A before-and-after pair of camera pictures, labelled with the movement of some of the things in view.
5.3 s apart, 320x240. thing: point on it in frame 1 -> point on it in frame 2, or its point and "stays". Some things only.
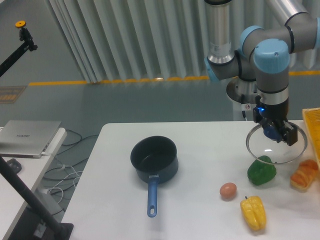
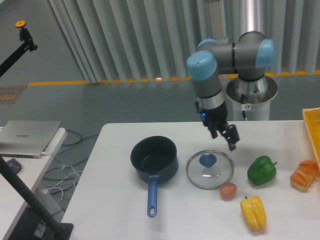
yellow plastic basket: [312, 117] stays
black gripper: [266, 114] -> [217, 116]
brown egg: [227, 191] stays
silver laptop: [26, 138] stays
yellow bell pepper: [254, 211] stays
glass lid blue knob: [258, 145] -> [209, 169]
